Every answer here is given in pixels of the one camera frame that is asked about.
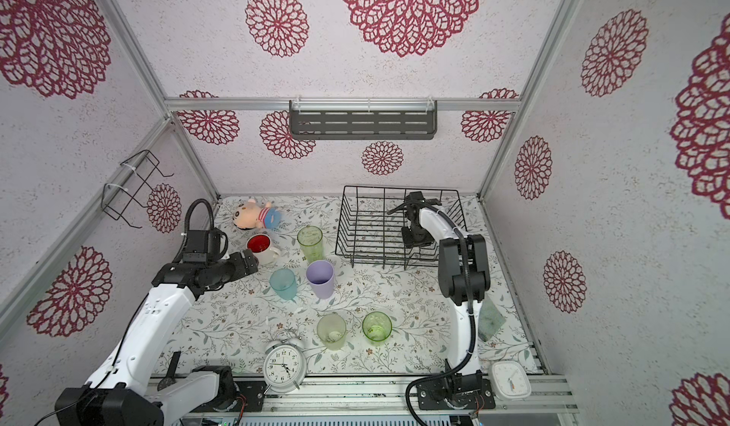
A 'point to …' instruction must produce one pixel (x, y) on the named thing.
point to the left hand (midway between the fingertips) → (244, 271)
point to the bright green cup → (376, 326)
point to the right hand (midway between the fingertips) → (416, 239)
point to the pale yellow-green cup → (332, 329)
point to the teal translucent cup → (283, 282)
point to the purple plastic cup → (320, 276)
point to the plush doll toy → (252, 214)
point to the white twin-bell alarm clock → (284, 364)
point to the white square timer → (509, 380)
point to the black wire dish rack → (368, 234)
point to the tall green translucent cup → (311, 238)
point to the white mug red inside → (260, 244)
